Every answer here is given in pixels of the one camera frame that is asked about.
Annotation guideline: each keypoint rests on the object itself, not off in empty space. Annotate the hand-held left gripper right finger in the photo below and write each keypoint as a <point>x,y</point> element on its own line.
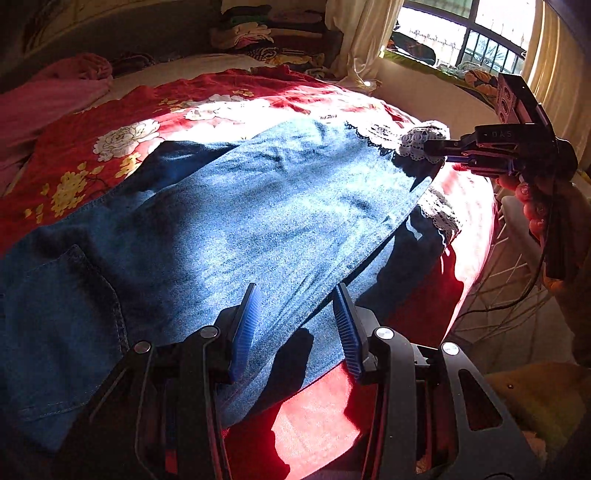
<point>346,323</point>

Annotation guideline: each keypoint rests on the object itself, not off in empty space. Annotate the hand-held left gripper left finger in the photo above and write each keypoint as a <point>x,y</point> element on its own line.
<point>244,327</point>

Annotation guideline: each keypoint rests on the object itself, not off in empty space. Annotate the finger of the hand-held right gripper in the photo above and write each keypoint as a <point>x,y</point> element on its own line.
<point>464,161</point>
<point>450,145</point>

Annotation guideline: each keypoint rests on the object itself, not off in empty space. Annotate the blue jeans with lace hem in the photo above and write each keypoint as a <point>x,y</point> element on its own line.
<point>254,207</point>

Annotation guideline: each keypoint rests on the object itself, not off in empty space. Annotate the person's right hand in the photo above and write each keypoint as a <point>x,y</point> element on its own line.
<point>531,203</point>

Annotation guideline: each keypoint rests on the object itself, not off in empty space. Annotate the floral cloth on windowsill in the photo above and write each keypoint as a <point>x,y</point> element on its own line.
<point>471,78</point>

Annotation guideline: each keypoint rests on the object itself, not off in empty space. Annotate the cream curtain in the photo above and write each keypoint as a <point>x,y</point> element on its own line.
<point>360,37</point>
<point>563,69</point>

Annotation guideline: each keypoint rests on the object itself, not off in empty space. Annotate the barred window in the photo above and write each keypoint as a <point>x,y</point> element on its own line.
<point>443,27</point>

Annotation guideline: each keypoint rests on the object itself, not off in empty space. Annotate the yellow cushion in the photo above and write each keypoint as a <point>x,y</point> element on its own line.
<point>540,397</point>

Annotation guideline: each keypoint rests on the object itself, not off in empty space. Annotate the pile of folded clothes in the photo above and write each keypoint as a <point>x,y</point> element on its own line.
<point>258,37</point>

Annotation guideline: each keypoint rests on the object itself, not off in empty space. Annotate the red floral blanket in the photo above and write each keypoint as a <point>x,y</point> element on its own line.
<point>92,120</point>

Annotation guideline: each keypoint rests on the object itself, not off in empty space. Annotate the dark striped cloth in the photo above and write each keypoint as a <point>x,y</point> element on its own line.
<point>131,62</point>

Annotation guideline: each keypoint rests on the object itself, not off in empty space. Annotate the pink blanket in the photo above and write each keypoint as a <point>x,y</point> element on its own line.
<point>55,92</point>

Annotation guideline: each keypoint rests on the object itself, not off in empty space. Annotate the grey padded headboard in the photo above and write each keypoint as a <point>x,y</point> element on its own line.
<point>138,32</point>

